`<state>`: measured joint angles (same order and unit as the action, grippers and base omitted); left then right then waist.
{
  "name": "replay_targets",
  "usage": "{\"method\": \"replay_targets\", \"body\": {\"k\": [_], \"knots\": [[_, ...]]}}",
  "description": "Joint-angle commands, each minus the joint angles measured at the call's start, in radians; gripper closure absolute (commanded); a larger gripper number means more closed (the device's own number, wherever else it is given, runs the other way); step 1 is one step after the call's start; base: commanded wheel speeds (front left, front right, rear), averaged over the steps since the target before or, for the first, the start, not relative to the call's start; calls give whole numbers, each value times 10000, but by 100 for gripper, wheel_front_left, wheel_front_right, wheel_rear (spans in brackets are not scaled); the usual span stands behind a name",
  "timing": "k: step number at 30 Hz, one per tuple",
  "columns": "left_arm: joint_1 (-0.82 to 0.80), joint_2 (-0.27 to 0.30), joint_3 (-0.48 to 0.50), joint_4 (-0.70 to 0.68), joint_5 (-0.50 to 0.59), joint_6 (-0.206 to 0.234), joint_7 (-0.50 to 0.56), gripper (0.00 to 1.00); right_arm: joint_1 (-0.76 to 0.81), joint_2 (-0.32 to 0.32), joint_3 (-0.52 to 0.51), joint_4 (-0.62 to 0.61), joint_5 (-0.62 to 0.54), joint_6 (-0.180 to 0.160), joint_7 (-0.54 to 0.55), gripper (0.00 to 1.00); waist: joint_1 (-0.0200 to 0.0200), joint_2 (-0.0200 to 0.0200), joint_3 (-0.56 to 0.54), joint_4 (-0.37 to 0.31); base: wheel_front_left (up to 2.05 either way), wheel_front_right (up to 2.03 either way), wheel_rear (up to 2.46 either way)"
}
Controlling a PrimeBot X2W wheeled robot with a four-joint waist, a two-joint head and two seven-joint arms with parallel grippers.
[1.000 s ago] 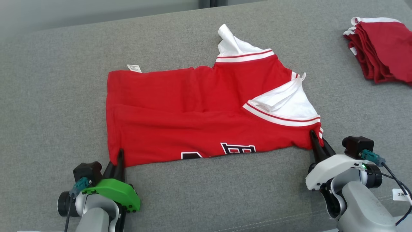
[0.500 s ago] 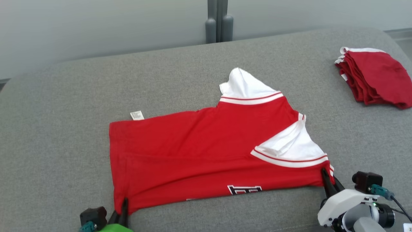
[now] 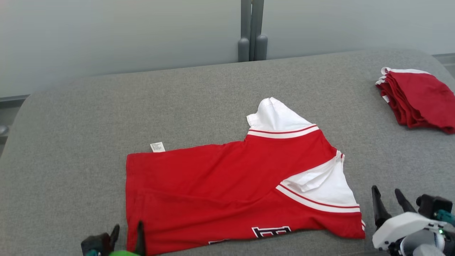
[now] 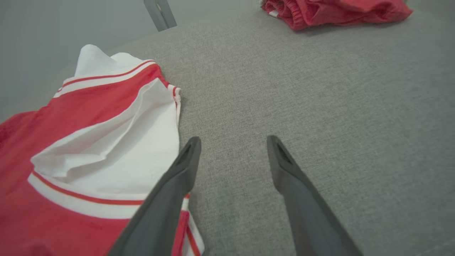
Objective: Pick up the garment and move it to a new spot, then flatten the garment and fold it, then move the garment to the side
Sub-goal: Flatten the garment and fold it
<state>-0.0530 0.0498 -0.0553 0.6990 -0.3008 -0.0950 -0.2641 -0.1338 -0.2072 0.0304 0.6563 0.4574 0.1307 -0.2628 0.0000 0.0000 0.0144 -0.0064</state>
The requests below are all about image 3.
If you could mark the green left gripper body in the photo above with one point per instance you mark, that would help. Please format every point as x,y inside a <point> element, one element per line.
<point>124,253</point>

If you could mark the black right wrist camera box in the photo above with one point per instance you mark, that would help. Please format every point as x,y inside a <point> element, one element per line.
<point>433,204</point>

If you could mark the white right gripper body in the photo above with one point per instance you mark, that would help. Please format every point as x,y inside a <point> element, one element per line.
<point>394,225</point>

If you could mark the grey vertical window post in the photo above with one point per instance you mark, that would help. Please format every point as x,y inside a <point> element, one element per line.
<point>252,32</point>

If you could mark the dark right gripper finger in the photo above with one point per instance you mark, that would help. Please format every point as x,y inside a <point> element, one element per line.
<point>380,209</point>
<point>405,204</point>

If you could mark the red shorts with white stripe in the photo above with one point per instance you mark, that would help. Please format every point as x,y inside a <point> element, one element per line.
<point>423,96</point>

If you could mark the red white jersey number 23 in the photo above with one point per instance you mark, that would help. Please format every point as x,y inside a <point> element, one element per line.
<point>213,185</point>

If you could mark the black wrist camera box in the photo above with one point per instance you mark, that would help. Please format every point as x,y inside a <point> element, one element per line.
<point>433,204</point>
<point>94,243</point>

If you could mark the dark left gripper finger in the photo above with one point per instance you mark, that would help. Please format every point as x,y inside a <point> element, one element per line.
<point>114,236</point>
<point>140,241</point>

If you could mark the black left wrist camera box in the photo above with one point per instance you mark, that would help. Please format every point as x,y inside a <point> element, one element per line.
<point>94,243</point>

